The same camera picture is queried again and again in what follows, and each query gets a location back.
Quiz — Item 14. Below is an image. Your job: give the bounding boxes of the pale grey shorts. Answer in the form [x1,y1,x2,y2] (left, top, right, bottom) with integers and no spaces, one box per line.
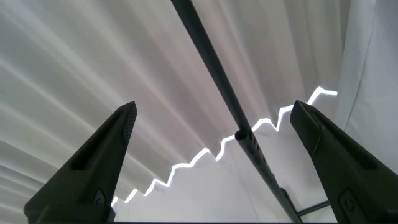
[334,0,398,175]

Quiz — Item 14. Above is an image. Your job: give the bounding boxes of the white curtain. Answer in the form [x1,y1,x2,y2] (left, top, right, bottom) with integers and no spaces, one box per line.
[0,0,352,223]

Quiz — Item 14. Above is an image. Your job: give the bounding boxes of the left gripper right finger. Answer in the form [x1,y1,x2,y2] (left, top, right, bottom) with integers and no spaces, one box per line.
[290,100,398,222]

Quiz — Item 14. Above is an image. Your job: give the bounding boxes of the black clothes rack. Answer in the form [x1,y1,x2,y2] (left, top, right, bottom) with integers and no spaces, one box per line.
[170,0,331,223]

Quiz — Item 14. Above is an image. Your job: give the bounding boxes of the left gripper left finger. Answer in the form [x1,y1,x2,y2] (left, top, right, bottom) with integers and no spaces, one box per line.
[23,101,138,222]

